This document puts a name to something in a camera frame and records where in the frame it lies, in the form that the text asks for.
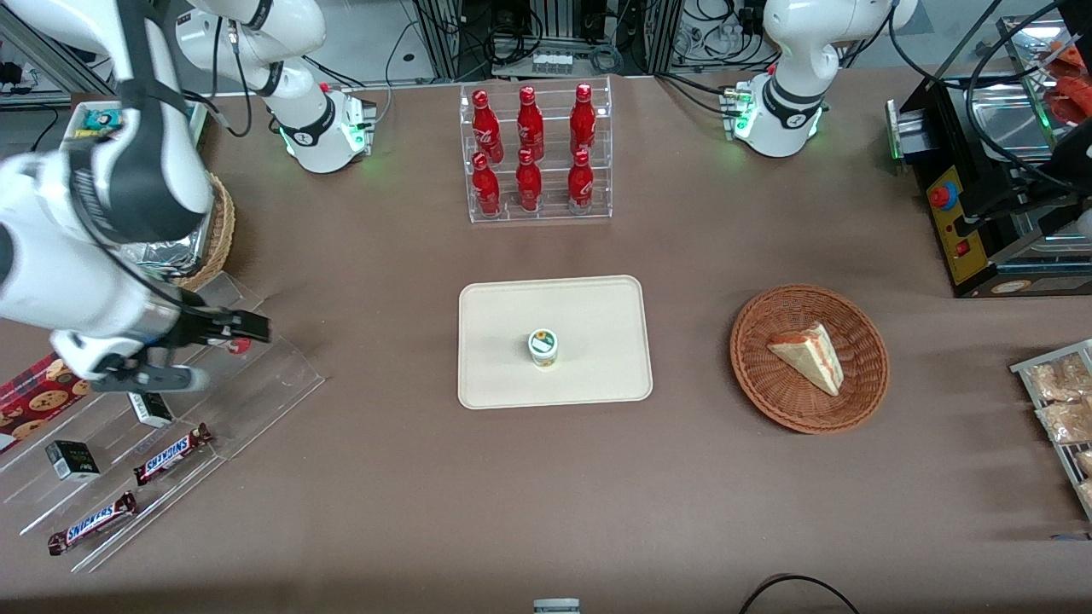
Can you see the Snickers chocolate bar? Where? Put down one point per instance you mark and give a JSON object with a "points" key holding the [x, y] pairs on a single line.
{"points": [[92, 524], [171, 454]]}

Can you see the blue tape strip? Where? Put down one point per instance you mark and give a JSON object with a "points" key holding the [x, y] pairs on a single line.
{"points": [[1071, 537]]}

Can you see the crumpled aluminium foil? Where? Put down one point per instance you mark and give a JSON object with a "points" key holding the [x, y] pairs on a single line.
{"points": [[171, 251]]}

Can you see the small tan wicker basket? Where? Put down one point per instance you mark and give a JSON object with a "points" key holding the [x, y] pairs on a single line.
{"points": [[223, 230]]}

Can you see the red cola bottle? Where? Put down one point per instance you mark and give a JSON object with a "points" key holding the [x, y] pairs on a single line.
{"points": [[486, 183], [583, 118], [530, 119], [485, 124], [580, 179], [529, 181]]}

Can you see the wrapped triangle sandwich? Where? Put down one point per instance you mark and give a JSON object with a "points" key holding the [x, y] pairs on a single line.
{"points": [[815, 358]]}

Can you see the red cookie package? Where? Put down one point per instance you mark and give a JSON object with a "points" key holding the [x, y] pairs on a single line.
{"points": [[34, 401]]}

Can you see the white power strip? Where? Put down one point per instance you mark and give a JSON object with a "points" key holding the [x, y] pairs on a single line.
{"points": [[552, 62]]}

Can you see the small grey device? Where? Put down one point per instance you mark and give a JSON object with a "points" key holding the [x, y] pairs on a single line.
{"points": [[556, 607]]}

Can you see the cream rectangular tray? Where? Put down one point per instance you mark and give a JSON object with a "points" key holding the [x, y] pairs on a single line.
{"points": [[589, 324]]}

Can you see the small black box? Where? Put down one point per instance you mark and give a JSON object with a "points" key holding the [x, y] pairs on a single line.
{"points": [[152, 411], [72, 460]]}

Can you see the red food pieces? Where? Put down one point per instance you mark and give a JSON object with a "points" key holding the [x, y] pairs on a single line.
{"points": [[1071, 85]]}

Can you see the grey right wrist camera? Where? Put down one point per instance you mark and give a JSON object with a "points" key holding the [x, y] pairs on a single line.
{"points": [[153, 378]]}

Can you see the clear acrylic bottle rack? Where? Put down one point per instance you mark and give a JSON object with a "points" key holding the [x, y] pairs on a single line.
{"points": [[550, 145]]}

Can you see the clear bag of brown snacks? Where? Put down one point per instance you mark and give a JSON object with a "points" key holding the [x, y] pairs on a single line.
{"points": [[1071, 422], [1062, 379], [1087, 495], [1085, 462]]}

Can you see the black food warmer appliance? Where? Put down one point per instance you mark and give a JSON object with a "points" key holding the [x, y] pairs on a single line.
{"points": [[951, 230]]}

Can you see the red gum bottle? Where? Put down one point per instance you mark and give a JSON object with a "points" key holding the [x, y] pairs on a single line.
{"points": [[241, 347]]}

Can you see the metal equipment rack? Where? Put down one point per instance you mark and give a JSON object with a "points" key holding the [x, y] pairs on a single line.
{"points": [[554, 17]]}

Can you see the round brown wicker basket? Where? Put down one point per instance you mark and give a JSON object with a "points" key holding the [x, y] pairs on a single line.
{"points": [[768, 392]]}

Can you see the clear acrylic stepped shelf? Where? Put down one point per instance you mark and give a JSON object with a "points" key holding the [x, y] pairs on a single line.
{"points": [[256, 401]]}

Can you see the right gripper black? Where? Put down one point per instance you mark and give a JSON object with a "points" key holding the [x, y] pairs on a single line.
{"points": [[194, 328]]}

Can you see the white box teal sticker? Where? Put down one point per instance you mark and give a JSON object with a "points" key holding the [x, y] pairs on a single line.
{"points": [[98, 119]]}

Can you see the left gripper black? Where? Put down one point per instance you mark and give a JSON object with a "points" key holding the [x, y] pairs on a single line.
{"points": [[1072, 161]]}

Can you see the green gum bottle flower print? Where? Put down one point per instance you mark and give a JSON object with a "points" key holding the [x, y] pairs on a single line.
{"points": [[543, 345]]}

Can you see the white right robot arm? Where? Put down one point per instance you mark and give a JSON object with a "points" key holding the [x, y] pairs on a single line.
{"points": [[51, 256]]}

